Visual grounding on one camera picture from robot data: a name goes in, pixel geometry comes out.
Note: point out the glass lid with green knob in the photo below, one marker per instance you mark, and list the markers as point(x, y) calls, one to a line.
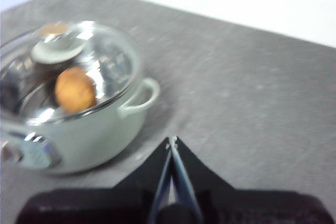
point(115, 58)

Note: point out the pale green electric cooking pot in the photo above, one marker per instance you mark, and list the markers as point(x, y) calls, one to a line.
point(99, 140)

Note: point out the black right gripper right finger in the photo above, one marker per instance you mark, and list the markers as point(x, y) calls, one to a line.
point(249, 208)

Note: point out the brown potato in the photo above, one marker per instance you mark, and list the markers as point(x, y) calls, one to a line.
point(74, 90)

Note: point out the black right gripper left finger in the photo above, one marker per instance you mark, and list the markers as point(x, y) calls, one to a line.
point(105, 205)

